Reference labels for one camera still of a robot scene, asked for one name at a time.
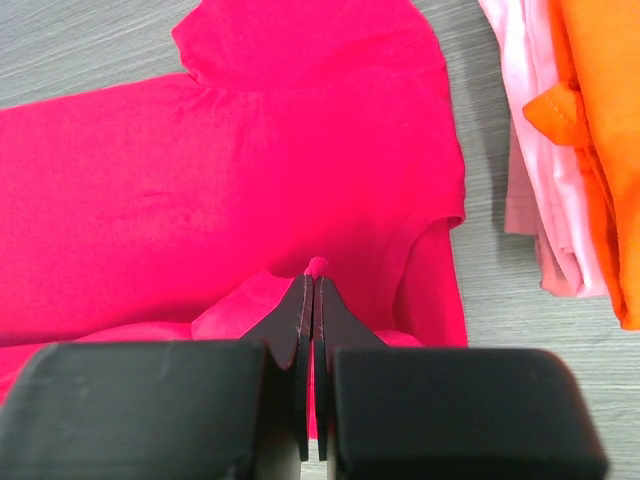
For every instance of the orange folded t shirt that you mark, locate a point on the orange folded t shirt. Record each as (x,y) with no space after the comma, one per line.
(594,108)

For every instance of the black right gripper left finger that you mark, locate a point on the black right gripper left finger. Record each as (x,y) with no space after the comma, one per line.
(222,409)

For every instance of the magenta t shirt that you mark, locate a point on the magenta t shirt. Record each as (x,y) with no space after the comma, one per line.
(301,137)

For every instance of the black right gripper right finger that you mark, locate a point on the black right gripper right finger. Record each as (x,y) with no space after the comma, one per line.
(443,413)

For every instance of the pink folded t shirt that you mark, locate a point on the pink folded t shirt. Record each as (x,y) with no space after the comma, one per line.
(545,194)

